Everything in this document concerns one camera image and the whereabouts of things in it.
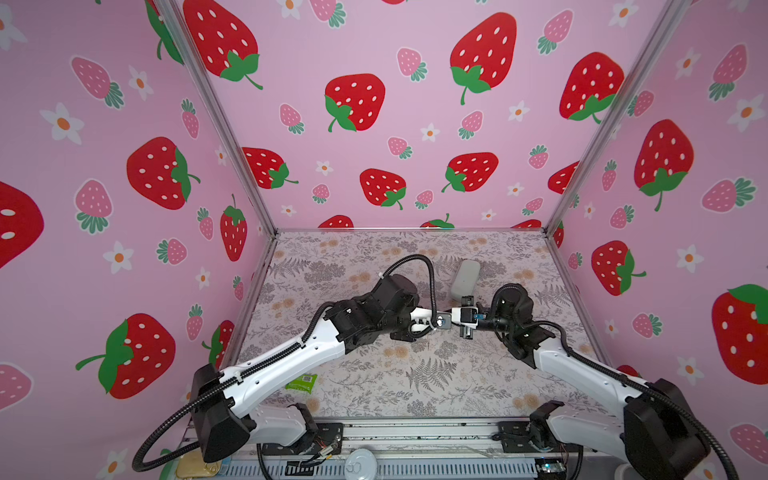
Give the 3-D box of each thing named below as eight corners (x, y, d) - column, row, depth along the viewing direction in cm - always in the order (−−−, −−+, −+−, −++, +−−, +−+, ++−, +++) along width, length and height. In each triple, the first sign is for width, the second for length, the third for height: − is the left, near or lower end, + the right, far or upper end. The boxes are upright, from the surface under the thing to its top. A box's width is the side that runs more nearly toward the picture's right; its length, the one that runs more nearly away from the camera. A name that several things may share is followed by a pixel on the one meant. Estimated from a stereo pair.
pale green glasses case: (448, 297, 104) (450, 290, 100) (459, 263, 114) (461, 256, 110) (470, 303, 102) (472, 297, 99) (479, 269, 112) (481, 262, 108)
